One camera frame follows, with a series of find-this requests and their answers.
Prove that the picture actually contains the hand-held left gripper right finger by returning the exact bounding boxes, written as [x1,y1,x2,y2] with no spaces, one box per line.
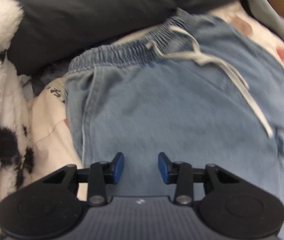
[158,152,241,205]

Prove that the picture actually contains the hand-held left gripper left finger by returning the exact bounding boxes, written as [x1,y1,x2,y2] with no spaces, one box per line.
[42,152,125,205]

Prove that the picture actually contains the light blue denim pants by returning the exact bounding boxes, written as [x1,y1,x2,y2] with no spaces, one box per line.
[64,7,284,240]

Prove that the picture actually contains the cream bear print blanket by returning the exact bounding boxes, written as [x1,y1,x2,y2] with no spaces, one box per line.
[19,0,284,240]

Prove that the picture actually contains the white and black plush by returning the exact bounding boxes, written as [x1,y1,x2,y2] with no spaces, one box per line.
[0,0,35,240]

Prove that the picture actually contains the dark grey pillow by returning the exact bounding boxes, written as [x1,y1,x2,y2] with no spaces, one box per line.
[0,0,243,75]

